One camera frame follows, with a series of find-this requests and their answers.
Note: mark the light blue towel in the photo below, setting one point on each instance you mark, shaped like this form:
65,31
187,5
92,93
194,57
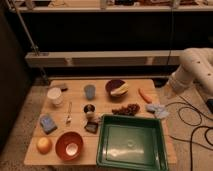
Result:
158,110

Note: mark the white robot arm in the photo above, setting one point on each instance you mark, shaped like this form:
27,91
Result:
195,64

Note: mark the blue plastic cup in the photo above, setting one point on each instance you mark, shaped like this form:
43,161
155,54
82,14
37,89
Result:
89,91

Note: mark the small metal cup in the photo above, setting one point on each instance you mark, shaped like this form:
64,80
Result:
89,108

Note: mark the white paper cup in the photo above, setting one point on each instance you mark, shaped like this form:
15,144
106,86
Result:
55,96

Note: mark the dark maroon bowl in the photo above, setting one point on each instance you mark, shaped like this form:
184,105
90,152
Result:
113,84

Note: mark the yellow corn cob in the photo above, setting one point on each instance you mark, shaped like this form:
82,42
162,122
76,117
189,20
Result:
119,91

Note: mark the bunch of dark grapes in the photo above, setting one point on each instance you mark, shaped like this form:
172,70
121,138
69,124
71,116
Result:
129,110

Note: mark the orange carrot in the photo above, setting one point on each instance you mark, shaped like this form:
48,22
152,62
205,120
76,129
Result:
144,96

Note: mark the dark grey block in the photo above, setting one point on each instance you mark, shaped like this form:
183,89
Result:
62,87

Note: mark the small dark box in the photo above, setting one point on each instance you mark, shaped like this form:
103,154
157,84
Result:
91,127

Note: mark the metal spoon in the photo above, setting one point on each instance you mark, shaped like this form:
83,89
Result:
68,119

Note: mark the white metal shelf beam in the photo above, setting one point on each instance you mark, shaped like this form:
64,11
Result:
103,58

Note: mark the green plastic tray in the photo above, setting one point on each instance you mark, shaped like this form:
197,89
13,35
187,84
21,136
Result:
132,143

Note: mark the orange bowl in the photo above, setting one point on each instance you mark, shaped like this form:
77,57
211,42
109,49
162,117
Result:
69,146

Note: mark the blue sponge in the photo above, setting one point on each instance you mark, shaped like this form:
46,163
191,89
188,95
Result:
47,123

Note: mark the orange fruit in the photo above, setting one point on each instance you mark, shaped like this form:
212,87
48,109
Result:
44,145

